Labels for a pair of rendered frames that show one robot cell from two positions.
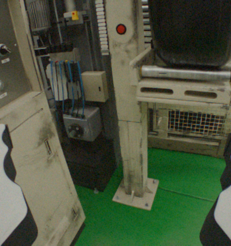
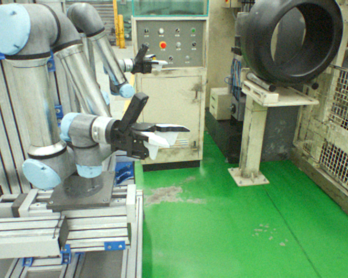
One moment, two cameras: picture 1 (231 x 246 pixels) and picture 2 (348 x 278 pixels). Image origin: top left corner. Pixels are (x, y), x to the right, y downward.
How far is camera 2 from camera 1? 1.76 m
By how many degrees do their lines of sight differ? 48
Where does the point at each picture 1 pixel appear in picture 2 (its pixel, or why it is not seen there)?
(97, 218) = (209, 169)
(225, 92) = (263, 95)
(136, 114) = (251, 105)
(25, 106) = (193, 70)
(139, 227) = (221, 186)
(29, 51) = (205, 48)
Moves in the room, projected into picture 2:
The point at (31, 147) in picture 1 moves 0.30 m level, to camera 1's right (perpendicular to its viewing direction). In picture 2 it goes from (187, 87) to (212, 97)
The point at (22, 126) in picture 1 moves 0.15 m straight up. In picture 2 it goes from (187, 77) to (187, 57)
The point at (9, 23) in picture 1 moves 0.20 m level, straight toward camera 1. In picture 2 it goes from (201, 33) to (189, 36)
